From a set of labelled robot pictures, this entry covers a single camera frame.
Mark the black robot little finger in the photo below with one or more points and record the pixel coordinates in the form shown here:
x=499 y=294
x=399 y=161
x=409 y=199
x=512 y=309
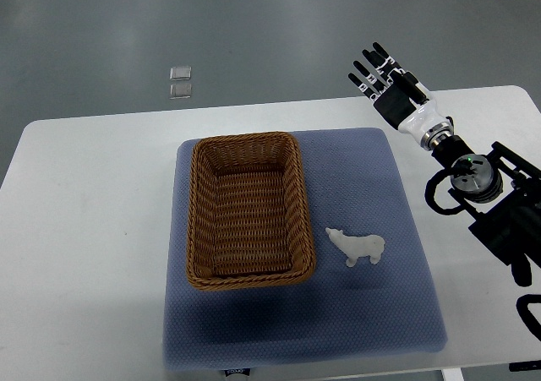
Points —
x=363 y=87

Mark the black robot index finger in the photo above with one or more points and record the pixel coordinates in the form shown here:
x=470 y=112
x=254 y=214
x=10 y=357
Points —
x=383 y=58

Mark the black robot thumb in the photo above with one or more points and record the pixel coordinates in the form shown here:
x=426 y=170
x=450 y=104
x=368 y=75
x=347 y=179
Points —
x=410 y=89

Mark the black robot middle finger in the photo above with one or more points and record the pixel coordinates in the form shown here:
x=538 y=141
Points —
x=371 y=58

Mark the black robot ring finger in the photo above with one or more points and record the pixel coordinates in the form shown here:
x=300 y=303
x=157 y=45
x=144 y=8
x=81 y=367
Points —
x=372 y=79

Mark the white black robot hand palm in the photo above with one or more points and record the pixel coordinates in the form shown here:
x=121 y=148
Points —
x=421 y=120

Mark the white toy bear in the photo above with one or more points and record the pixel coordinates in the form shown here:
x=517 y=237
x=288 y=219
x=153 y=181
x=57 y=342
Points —
x=370 y=246

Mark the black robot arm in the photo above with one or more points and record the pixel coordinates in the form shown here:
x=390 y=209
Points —
x=499 y=189

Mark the brown wicker basket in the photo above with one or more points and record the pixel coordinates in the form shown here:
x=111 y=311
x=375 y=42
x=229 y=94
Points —
x=248 y=213

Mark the upper clear floor plate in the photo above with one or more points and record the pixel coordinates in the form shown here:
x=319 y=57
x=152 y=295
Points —
x=178 y=73

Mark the clear floor plate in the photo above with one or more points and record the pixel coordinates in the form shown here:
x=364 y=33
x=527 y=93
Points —
x=178 y=73
x=181 y=90

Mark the lower clear floor plate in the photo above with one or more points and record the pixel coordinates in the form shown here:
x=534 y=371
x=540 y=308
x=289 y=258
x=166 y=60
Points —
x=181 y=90

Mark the blue grey cushion mat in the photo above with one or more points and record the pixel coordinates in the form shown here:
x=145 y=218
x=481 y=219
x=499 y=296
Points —
x=391 y=307

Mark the black table control panel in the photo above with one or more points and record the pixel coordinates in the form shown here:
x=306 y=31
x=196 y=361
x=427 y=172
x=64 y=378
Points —
x=523 y=367

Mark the cushion label tag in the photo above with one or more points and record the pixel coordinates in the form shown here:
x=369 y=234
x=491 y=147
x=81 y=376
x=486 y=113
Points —
x=237 y=371

